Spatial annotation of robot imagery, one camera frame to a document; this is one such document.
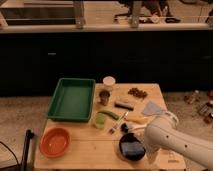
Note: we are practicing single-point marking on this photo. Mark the green plastic tray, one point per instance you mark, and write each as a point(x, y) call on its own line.
point(72, 100)

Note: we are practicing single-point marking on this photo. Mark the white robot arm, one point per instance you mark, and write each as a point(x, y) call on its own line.
point(161, 132)

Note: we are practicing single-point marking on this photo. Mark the green plastic cup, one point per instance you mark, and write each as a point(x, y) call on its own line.
point(99, 121)

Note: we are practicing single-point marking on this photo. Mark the black stand pole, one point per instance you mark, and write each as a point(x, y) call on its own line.
point(28, 137)

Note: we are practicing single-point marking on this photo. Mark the black dish brush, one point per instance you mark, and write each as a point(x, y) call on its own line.
point(128, 127)

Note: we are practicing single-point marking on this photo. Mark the brown nut cluster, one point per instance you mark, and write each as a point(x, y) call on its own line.
point(138, 93)

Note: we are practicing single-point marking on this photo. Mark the yellow banana toy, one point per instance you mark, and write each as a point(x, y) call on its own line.
point(136, 118)

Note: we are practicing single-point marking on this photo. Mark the orange bowl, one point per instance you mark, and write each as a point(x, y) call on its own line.
point(54, 143)

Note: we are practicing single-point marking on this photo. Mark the black and tan eraser block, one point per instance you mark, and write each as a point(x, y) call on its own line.
point(125, 104)

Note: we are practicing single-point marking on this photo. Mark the small metal cup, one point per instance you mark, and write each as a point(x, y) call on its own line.
point(104, 97)

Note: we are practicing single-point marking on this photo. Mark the small paint brush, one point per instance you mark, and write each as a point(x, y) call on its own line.
point(117, 124)

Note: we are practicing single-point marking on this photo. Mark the blue triangular cloth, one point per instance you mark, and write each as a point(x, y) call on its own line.
point(152, 108)

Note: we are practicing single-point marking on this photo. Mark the blue-grey sponge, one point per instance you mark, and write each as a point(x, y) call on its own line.
point(132, 150)

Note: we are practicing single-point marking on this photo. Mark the black bowl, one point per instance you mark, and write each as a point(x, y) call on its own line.
point(129, 137)

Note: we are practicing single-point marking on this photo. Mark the green pepper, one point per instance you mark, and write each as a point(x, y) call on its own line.
point(110, 114)

